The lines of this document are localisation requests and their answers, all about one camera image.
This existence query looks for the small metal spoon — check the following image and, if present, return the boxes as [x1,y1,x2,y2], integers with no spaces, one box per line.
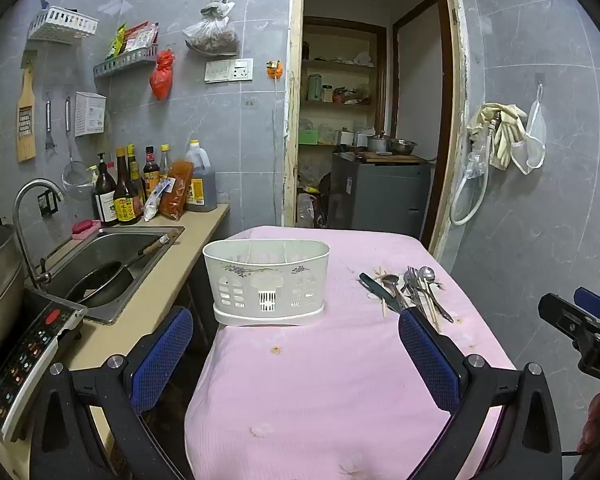
[383,274,406,308]

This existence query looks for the storage shelf unit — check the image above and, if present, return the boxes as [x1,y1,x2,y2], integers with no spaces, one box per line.
[300,17,388,153]

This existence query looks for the steel utensil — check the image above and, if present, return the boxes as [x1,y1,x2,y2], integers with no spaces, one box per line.
[411,270,431,312]

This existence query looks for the wooden door frame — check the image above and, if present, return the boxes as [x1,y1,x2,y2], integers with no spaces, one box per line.
[282,0,468,261]

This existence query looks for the cooking oil jug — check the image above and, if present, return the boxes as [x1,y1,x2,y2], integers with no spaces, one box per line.
[184,140,218,212]

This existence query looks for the metal peeler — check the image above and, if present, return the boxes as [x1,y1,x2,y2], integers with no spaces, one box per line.
[44,92,57,151]

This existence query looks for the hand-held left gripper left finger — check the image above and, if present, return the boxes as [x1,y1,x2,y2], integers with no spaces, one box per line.
[30,306,194,480]

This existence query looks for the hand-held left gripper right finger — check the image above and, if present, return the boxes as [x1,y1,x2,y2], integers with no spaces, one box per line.
[398,305,563,480]

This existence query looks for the plastic bottle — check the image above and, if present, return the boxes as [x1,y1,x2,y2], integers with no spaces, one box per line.
[296,192,317,228]

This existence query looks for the wall socket with plug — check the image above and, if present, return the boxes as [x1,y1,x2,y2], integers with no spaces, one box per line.
[37,191,63,217]

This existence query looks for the induction cooker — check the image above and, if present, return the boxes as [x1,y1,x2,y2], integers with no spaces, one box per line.
[0,287,88,443]

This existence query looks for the black-handled knife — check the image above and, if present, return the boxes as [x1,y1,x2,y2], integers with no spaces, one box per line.
[359,273,407,314]

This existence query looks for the dark sauce bottle with pump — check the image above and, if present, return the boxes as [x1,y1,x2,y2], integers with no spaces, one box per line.
[94,152,119,226]

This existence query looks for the wooden chopstick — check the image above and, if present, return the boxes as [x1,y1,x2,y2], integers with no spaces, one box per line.
[420,280,444,332]

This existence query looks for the yellow seasoning packet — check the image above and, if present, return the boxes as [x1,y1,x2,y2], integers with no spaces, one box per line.
[105,24,129,59]

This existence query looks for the red-label sauce bottle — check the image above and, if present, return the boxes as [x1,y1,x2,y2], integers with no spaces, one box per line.
[142,146,161,196]

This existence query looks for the steel faucet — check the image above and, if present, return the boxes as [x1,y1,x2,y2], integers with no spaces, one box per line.
[12,178,67,288]

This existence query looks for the kitchen counter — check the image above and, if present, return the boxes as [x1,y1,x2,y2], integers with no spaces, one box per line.
[10,202,231,480]

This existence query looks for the steel sink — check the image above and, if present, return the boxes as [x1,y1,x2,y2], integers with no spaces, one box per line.
[30,226,186,325]

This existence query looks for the grey cabinet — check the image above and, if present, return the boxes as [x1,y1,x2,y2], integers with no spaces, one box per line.
[328,152,431,241]

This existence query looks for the tall soy sauce bottle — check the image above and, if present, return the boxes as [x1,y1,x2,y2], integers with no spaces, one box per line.
[113,146,144,225]

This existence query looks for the black frying pan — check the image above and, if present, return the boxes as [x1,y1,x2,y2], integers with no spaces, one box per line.
[65,234,171,308]

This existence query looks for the grey wall shelf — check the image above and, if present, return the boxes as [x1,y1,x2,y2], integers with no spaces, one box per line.
[93,45,159,79]

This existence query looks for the large metal spoon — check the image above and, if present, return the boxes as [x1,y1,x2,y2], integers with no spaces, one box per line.
[420,266,443,313]

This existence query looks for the cream rubber gloves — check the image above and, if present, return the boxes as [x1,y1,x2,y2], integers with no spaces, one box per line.
[467,102,528,170]

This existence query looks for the white plastic utensil holder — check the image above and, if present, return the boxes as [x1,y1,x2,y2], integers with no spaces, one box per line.
[202,239,331,327]

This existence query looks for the steel pot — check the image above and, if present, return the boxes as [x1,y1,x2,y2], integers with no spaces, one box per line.
[366,131,392,154]

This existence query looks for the clear bag of dried goods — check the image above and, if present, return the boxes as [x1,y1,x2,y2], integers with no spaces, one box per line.
[182,0,242,56]

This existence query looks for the wooden grater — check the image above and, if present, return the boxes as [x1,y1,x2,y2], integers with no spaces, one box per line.
[16,57,38,163]

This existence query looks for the white wall switch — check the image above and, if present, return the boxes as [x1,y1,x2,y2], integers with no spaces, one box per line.
[204,60,231,83]

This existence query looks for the person's right hand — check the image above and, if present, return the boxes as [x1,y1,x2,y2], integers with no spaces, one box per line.
[577,394,600,456]

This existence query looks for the pink sponge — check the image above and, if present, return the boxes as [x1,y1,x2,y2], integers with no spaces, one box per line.
[71,220,102,240]

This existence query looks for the red plastic bag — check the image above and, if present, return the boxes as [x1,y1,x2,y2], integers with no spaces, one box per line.
[149,49,174,102]

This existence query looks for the orange spice packet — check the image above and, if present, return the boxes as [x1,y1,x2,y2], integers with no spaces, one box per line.
[158,160,195,221]

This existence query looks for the metal strainer ladle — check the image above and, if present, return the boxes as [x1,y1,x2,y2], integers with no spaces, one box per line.
[62,96,97,201]

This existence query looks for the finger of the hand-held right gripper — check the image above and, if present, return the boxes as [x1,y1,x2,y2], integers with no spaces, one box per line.
[574,286,600,322]
[538,292,588,347]

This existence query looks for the white wall basket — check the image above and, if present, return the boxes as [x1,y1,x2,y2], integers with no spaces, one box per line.
[27,6,100,45]

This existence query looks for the wooden cutting board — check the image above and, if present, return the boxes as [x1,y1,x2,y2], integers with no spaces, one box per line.
[355,152,428,164]

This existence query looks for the pink tablecloth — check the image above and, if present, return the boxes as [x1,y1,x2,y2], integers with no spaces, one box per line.
[184,225,518,480]

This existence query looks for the white powder packet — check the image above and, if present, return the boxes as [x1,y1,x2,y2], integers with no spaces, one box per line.
[142,180,173,222]

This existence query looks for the red seasoning packet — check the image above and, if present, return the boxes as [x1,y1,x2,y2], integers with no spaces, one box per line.
[125,21,160,54]

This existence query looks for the white wall socket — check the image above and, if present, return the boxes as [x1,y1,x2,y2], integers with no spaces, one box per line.
[230,58,254,82]

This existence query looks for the white perforated wall box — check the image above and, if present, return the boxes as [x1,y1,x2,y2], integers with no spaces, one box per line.
[75,91,107,137]

